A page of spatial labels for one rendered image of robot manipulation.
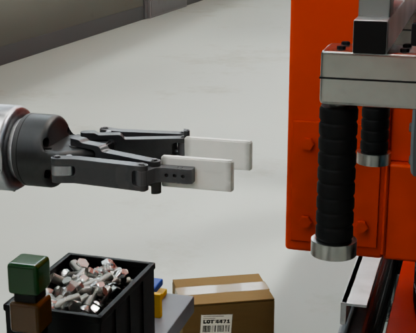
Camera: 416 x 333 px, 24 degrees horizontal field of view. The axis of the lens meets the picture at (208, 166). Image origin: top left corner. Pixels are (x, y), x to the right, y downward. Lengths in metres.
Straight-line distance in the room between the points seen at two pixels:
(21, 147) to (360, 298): 0.92
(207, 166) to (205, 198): 2.66
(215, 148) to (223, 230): 2.25
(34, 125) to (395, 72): 0.36
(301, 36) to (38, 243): 1.81
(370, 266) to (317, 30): 0.58
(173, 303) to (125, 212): 1.87
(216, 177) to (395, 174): 0.66
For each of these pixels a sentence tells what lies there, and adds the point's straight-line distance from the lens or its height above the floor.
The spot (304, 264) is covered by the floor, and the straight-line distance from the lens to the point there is 2.95.
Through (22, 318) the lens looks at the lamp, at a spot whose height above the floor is 0.59.
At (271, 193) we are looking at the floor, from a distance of 3.63.
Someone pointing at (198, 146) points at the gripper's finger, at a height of 0.84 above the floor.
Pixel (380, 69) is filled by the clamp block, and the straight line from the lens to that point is 0.86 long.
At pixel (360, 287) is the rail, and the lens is 1.80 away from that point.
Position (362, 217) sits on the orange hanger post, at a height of 0.59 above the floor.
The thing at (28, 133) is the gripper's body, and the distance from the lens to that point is 0.97.
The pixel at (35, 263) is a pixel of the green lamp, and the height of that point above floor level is 0.66.
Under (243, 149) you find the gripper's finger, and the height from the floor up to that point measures 0.84.
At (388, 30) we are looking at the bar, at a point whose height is 0.97.
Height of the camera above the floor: 1.08
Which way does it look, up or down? 16 degrees down
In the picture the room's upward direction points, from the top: straight up
